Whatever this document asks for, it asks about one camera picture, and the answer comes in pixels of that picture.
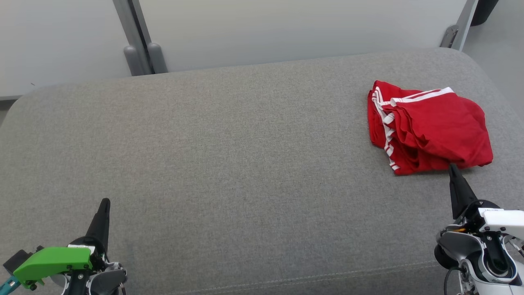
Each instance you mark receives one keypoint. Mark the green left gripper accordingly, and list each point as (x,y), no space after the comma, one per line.
(53,262)

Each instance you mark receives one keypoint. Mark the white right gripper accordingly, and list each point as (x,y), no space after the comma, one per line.
(503,223)

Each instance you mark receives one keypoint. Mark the red shorts white side stripe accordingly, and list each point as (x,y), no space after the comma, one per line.
(446,127)

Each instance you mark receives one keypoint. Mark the red white-lined basketball jersey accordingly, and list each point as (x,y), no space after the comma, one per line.
(376,123)

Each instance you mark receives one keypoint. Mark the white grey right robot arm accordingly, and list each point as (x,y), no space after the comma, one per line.
(483,258)

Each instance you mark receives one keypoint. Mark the black round object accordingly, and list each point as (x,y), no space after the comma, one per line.
(485,10)

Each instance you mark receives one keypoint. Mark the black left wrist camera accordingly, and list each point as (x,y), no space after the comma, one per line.
(16,259)

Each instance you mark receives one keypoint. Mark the grey partition post with hinge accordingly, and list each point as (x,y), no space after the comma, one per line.
(460,28)

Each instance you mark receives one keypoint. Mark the grey double-bar partition post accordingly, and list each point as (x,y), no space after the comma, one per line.
(141,45)

